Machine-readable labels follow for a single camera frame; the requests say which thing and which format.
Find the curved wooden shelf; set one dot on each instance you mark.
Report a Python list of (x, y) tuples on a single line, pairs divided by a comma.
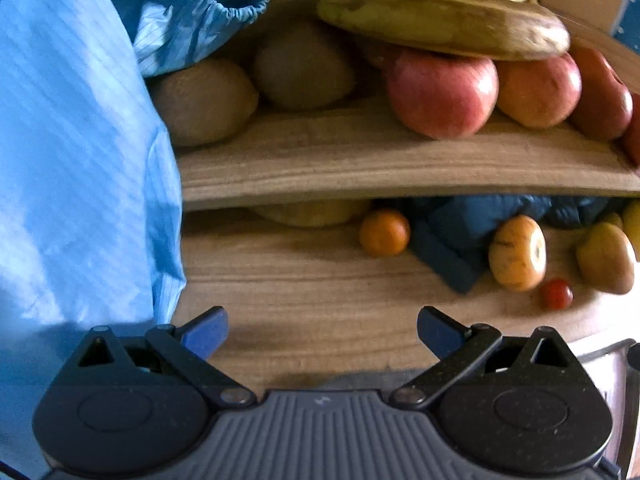
[(350, 160)]

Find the brown kiwi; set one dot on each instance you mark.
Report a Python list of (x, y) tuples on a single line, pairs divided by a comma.
[(305, 65), (205, 100)]

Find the blue white-dotted fabric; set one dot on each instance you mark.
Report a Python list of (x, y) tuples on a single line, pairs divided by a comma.
[(627, 10)]

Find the light blue garment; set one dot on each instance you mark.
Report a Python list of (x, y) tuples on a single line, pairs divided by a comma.
[(75, 160)]

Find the dark blue jacket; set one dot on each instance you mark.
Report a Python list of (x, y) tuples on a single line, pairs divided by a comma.
[(460, 230)]

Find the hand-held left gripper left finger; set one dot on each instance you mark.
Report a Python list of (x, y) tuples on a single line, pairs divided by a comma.
[(205, 336)]

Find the red cherry tomato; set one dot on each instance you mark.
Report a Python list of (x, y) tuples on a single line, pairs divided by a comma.
[(557, 294)]

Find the metal tray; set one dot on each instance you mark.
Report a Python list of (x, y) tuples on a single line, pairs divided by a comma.
[(617, 360)]

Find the beige striped squash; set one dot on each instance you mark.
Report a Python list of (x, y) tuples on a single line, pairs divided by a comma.
[(517, 252)]

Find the red apple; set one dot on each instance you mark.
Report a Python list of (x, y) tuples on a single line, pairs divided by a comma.
[(540, 92), (634, 135), (600, 95), (440, 95)]

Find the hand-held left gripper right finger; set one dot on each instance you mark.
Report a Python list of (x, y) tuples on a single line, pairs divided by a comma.
[(440, 334)]

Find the small orange tangerine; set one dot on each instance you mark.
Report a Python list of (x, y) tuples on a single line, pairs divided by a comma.
[(384, 232)]

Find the yellow banana bunch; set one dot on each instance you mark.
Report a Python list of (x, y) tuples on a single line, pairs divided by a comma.
[(440, 20)]

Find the yellow lemon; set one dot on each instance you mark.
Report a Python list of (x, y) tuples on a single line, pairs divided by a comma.
[(632, 220)]

